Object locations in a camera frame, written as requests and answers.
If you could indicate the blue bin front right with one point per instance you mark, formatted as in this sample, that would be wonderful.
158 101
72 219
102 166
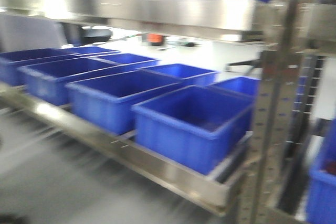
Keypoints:
194 126

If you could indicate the blue bin third row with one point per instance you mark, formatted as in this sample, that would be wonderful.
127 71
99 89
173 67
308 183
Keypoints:
47 80

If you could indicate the stainless steel shelf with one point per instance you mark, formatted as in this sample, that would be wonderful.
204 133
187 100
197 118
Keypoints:
216 192
221 20

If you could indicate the stainless steel lower shelf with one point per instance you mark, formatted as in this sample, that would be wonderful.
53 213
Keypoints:
216 192

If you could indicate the blue bin second row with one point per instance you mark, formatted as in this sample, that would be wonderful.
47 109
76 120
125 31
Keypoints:
106 101

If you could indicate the blue bin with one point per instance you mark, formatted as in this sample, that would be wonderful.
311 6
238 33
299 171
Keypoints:
11 61
243 85
194 126
187 75

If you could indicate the perforated steel upright post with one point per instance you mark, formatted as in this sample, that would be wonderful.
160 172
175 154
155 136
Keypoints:
281 62

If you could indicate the blue bin far left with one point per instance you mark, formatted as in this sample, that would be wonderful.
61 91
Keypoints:
11 61

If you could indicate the orange object on desk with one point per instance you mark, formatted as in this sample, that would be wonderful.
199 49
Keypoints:
155 39

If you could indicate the blue bin rear middle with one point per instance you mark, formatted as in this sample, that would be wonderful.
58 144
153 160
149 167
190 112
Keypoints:
187 75

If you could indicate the blue bin neighbouring rack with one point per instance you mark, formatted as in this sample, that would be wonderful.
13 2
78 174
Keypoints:
321 195

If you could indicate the stainless steel upper shelf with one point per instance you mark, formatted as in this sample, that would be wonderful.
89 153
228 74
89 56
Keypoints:
221 20

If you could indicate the blue bin rear right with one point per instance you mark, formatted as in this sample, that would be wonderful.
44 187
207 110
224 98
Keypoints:
243 85

